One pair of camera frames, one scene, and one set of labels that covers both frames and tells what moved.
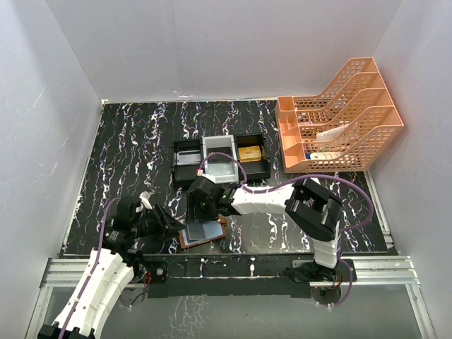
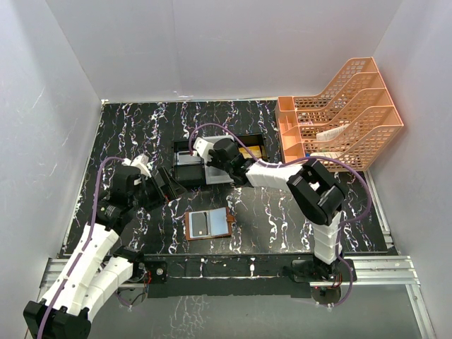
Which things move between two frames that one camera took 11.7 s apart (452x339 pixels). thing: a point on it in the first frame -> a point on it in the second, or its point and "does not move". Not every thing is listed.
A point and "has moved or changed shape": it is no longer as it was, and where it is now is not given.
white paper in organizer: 329,135 does not move
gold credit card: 250,154 does not move
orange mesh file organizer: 345,128 does not move
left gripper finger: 167,221 -> 167,183
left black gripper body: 163,222 -> 159,183
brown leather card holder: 198,232 has moved or changed shape
